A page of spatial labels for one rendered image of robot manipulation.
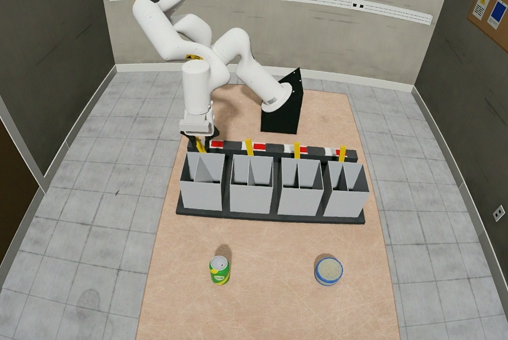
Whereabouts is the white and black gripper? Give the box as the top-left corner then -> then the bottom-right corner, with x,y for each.
180,106 -> 220,151

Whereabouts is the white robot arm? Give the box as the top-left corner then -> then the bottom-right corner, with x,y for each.
133,0 -> 292,132

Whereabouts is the green drink can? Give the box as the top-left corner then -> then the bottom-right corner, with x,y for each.
209,256 -> 230,285

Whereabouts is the round tin with blue-rimmed lid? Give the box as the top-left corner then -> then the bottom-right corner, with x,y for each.
314,258 -> 343,286

